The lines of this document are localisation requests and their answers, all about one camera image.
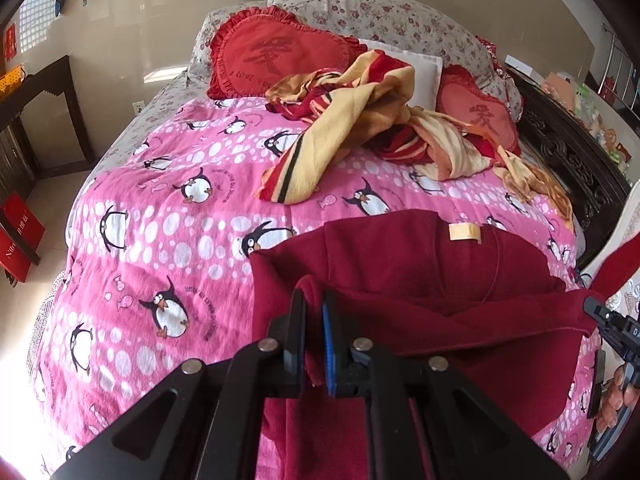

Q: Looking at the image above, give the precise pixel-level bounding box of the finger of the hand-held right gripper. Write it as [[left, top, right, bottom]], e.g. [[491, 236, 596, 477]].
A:
[[584, 297, 640, 356]]

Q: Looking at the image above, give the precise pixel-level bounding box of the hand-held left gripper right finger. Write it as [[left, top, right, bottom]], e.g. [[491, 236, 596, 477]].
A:
[[320, 292, 571, 480]]

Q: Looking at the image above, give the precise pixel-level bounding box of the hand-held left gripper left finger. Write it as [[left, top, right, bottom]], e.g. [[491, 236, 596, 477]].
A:
[[50, 287, 308, 480]]

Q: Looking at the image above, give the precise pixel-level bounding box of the dark red sweater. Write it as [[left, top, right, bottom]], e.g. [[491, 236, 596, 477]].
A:
[[249, 209, 601, 480]]

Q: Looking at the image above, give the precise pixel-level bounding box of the person's right hand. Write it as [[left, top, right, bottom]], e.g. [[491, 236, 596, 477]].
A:
[[600, 360, 640, 428]]

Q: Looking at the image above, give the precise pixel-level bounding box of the red cloth on chair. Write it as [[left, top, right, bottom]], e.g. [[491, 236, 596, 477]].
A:
[[590, 232, 640, 306]]

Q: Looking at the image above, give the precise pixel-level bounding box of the dark carved wooden headboard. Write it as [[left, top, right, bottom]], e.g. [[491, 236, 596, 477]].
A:
[[505, 67, 633, 271]]

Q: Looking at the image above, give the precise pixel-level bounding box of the pink penguin print blanket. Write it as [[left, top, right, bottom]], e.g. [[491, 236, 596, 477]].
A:
[[30, 95, 601, 480]]

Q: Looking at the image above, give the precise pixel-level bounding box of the clutter of packets on cabinet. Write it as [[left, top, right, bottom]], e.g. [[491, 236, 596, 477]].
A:
[[542, 72, 640, 171]]

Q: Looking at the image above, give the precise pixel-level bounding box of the yellow and red striped cloth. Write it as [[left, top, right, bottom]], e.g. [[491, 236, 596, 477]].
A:
[[254, 50, 576, 231]]

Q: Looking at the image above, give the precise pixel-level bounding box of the red heart-shaped pillow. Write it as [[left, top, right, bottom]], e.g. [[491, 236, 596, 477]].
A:
[[206, 6, 368, 101], [435, 65, 521, 153]]

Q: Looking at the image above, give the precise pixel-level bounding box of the metal railing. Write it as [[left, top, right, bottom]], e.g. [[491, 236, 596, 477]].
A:
[[600, 35, 640, 111]]

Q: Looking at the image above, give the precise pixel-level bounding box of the white pillow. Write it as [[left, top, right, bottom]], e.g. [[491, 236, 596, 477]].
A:
[[357, 37, 443, 108]]

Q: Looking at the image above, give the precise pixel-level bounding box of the red patterned ruffled pillow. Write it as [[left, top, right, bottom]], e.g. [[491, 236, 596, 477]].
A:
[[475, 35, 502, 77]]

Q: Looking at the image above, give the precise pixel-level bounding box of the red box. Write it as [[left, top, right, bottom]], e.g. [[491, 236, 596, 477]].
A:
[[0, 192, 46, 283]]

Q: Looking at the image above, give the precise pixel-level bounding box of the floral bolster pillow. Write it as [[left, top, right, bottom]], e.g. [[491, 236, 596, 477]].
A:
[[267, 0, 501, 91]]

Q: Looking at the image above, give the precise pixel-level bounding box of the black wooden table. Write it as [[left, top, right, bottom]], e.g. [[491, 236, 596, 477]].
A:
[[0, 55, 96, 266]]

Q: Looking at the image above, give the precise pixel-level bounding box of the yellow plastic basket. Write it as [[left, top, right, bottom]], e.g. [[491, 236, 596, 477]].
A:
[[0, 65, 28, 98]]

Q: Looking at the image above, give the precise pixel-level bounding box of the window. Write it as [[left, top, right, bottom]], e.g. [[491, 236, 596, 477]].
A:
[[20, 0, 56, 51]]

